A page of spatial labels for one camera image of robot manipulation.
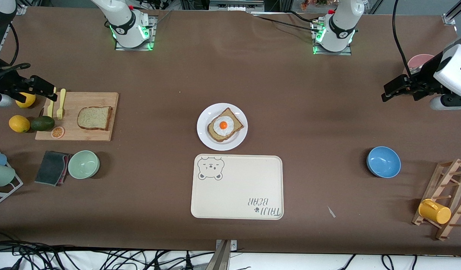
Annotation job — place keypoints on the light bread slice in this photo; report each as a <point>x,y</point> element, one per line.
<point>94,118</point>

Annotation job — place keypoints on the yellow plastic knife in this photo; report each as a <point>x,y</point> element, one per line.
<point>50,110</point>

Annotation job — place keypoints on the orange fruit slice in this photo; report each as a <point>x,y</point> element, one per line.
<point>57,132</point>

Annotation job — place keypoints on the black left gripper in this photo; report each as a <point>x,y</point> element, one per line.
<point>424,81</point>

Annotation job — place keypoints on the white round plate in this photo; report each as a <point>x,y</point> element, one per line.
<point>204,138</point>

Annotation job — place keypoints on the dark grey folded cloth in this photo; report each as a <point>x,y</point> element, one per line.
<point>50,168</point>

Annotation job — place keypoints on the metal corner bracket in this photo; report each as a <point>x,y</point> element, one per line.
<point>21,9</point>

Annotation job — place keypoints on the blue bowl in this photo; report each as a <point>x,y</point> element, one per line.
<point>384,163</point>

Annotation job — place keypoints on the pink folded cloth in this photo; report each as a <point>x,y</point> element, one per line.
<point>67,165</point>

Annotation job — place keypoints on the pale green bowl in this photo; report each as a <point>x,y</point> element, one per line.
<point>83,165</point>

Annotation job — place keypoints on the yellow plastic fork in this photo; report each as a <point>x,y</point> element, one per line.
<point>60,110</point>

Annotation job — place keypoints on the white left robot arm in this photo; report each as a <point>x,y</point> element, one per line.
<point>341,26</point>

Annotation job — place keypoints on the metal frame structure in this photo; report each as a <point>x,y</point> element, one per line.
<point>236,5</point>

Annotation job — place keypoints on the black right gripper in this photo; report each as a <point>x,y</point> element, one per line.
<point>5,82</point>

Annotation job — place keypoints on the metal camera stand post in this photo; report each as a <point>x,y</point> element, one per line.
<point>221,258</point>

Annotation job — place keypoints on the pink bowl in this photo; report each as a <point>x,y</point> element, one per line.
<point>418,60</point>

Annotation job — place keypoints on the colourful small items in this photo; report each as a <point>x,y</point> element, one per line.
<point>313,4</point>

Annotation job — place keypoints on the green avocado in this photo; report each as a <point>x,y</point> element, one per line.
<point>42,123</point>

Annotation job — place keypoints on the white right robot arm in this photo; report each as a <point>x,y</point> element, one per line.
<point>125,26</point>

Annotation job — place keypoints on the yellow lemon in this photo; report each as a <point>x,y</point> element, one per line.
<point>26,102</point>
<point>19,124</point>

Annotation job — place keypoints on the wooden cup rack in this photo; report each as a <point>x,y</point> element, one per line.
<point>434,193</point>

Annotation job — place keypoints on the aluminium frame profile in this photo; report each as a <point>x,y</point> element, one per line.
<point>449,18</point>

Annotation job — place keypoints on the pale green cup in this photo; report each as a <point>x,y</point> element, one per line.
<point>1,175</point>

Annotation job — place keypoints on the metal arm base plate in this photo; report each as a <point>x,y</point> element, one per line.
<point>335,53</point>
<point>153,28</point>

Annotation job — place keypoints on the wooden cutting board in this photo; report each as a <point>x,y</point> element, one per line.
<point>72,101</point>

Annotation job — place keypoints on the small grey tape scrap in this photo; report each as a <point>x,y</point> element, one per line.
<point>331,212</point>

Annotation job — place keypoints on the yellow mug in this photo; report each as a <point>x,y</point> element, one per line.
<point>436,213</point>

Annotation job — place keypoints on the cream bear print tray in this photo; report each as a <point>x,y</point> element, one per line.
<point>238,187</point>

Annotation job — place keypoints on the fried egg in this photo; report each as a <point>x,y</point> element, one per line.
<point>223,125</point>

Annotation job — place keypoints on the dark-crust toast slice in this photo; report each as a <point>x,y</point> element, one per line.
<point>238,126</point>

